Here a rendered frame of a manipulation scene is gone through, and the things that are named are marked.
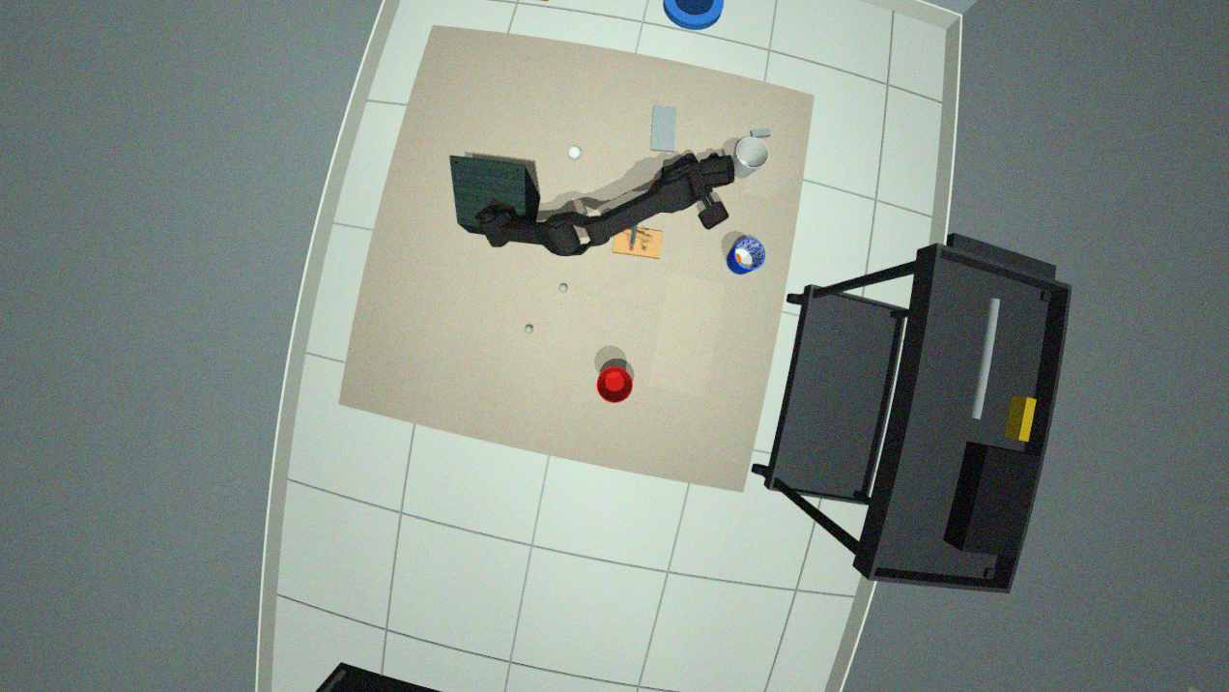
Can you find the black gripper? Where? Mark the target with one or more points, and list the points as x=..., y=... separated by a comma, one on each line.
x=711, y=215

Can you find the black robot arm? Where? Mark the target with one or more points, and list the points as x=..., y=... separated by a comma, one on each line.
x=671, y=193

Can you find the wooden toy catapult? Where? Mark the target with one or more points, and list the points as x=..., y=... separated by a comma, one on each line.
x=638, y=242

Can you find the blue mug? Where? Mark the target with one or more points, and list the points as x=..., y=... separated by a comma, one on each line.
x=752, y=256

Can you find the red plastic cup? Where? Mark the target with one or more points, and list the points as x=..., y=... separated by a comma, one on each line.
x=614, y=384

